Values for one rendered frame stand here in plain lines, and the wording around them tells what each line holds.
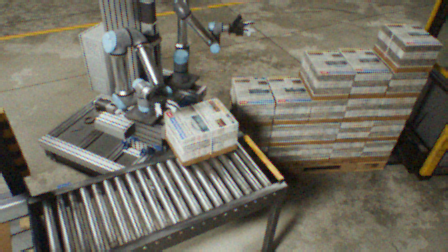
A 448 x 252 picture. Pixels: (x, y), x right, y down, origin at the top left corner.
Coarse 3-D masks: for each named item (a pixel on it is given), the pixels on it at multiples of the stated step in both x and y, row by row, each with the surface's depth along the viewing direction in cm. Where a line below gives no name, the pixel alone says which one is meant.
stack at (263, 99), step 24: (240, 96) 272; (264, 96) 274; (288, 96) 275; (240, 120) 275; (264, 120) 278; (312, 144) 303; (336, 144) 307; (360, 144) 310; (264, 168) 314; (288, 168) 318; (336, 168) 331
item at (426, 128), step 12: (432, 72) 325; (432, 84) 323; (444, 84) 310; (420, 96) 339; (432, 96) 323; (444, 96) 309; (420, 108) 340; (432, 108) 324; (444, 108) 309; (408, 120) 358; (432, 120) 325; (444, 120) 310; (420, 132) 341; (432, 132) 325; (432, 144) 326; (444, 156) 313; (444, 168) 321
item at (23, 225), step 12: (0, 204) 190; (12, 204) 190; (24, 204) 190; (0, 216) 183; (12, 216) 184; (24, 216) 184; (12, 228) 178; (24, 228) 179; (12, 240) 173; (24, 240) 174; (36, 240) 180
